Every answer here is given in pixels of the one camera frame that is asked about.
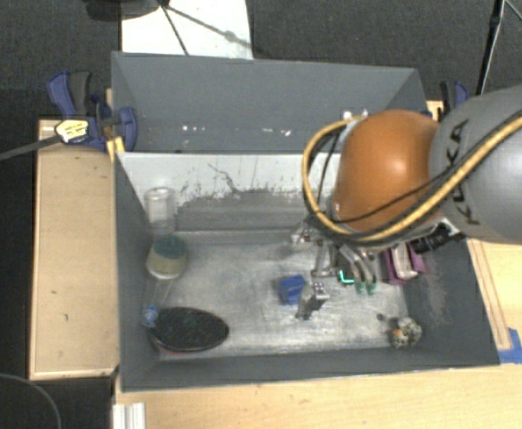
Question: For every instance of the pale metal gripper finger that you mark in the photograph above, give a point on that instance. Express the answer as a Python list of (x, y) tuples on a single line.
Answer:
[(305, 307), (321, 294)]

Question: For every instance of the blue block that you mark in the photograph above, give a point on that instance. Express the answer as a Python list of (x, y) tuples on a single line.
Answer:
[(291, 288)]

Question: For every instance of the grey metal bin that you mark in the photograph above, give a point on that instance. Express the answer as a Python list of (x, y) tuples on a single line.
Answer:
[(243, 266)]

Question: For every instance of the purple and white box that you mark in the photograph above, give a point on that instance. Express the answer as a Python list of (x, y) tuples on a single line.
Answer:
[(401, 264)]

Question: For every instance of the speckled ball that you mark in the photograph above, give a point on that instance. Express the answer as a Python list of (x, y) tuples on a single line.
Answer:
[(405, 332)]

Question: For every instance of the black round disc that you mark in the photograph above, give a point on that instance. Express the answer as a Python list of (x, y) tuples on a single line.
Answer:
[(189, 330)]

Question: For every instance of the clear plastic bottle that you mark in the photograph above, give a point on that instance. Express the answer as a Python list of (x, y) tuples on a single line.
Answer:
[(154, 302)]

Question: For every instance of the clear glass jar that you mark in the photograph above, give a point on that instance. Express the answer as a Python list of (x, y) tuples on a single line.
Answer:
[(160, 208)]

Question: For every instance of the pale wood board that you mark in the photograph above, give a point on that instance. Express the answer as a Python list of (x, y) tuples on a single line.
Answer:
[(71, 257)]

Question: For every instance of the black cylinder on white bracket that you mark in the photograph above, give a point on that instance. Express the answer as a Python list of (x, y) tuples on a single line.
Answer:
[(435, 239)]

